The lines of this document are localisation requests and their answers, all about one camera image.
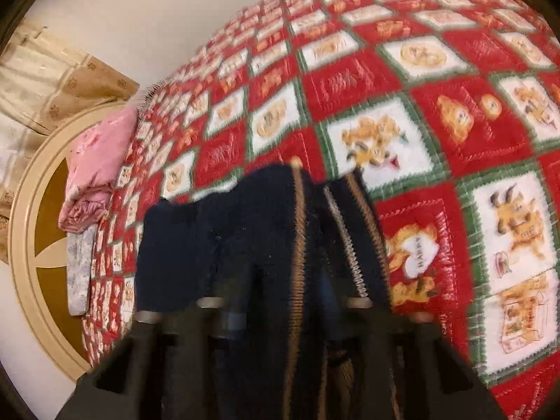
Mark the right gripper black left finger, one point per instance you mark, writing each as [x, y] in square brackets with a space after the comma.
[168, 366]

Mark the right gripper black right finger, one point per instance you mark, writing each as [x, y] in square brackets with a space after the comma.
[389, 366]

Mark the navy patterned knit sweater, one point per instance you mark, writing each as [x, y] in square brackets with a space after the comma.
[283, 250]

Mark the grey floral pillow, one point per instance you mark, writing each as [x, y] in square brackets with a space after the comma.
[79, 251]

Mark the cream and gold headboard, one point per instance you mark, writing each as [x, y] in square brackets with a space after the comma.
[37, 253]

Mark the folded pink quilt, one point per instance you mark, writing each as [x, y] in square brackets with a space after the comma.
[94, 161]

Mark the red patchwork bear bedspread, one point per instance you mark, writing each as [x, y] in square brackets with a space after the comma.
[449, 110]

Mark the beige patterned curtain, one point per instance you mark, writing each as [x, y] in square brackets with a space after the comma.
[44, 82]

